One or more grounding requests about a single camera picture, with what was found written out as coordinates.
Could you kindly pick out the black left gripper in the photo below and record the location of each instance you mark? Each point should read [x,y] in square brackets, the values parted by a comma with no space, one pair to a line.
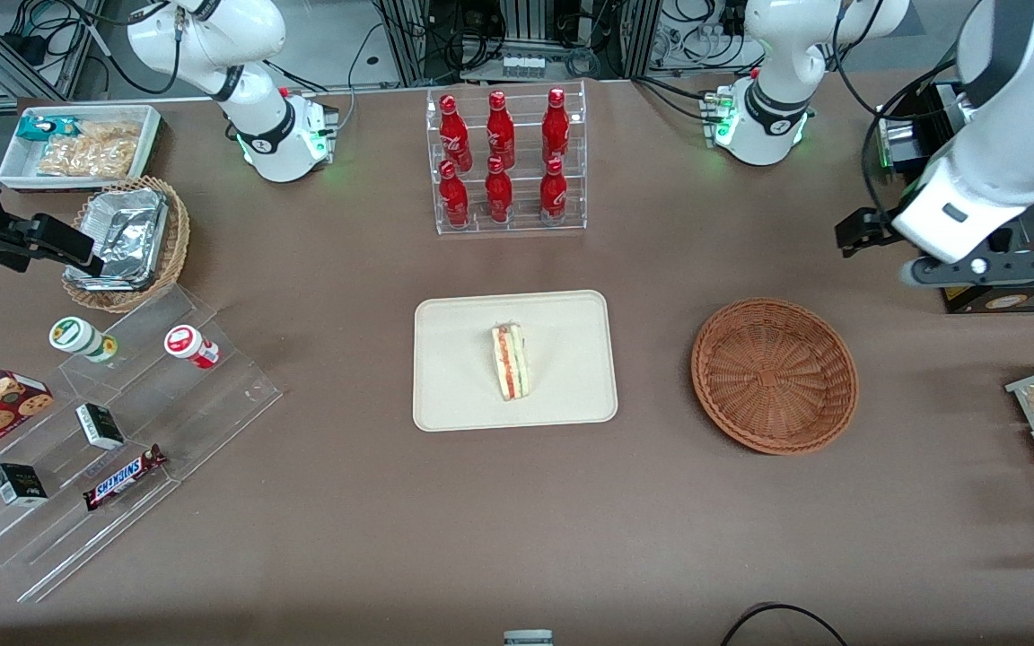
[860,230]

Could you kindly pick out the triangular sandwich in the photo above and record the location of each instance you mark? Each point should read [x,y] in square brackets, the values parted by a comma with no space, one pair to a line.
[510,363]

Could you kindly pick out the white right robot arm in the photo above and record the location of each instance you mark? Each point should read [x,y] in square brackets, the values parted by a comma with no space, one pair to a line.
[257,108]

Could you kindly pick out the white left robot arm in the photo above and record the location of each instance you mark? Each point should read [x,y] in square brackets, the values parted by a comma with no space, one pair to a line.
[777,81]

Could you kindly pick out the light wicker basket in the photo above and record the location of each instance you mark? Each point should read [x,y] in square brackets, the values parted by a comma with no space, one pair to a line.
[178,233]

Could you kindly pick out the round brown wicker basket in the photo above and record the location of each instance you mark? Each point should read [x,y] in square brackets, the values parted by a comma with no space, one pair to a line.
[777,377]

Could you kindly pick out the cream rectangular tray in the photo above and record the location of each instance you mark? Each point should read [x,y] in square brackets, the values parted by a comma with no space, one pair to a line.
[454,377]

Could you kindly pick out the white rectangular snack bin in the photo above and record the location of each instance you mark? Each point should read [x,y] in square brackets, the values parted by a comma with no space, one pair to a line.
[19,166]

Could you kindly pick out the aluminium foil container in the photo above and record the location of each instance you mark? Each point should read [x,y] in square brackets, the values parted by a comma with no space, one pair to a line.
[127,233]

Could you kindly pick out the silver metal box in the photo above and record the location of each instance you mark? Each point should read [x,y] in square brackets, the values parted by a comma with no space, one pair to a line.
[892,144]

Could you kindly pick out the green lid cup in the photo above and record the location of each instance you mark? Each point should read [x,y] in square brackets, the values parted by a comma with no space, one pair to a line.
[77,336]

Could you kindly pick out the clear bag of chips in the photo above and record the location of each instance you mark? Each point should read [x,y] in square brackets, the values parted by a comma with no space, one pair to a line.
[95,152]

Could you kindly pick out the teal snack packet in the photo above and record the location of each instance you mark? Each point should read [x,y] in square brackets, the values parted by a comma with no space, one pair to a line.
[37,127]

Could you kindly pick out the black food warmer machine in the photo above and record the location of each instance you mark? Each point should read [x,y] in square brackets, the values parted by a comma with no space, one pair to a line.
[1020,301]

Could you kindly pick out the red lid cup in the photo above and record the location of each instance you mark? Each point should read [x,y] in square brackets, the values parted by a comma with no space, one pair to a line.
[187,344]

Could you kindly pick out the small black box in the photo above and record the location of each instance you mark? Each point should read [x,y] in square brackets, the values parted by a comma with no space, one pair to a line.
[19,484]
[100,426]

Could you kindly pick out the clear acrylic step display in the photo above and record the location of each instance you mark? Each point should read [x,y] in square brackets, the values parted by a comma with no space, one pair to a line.
[212,404]

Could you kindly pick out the Snickers chocolate bar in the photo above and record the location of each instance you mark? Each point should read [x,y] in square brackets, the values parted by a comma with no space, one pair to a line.
[122,477]

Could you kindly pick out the red cola bottle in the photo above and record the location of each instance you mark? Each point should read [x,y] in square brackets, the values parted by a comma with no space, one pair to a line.
[453,199]
[556,127]
[554,194]
[498,196]
[453,135]
[500,133]

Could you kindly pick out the clear acrylic bottle rack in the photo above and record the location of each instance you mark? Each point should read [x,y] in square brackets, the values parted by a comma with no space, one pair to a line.
[521,224]

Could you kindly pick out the white power strip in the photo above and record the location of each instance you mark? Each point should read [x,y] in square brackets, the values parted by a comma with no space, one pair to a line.
[522,66]

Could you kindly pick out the small grey device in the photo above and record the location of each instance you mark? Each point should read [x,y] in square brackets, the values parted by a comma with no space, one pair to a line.
[528,638]

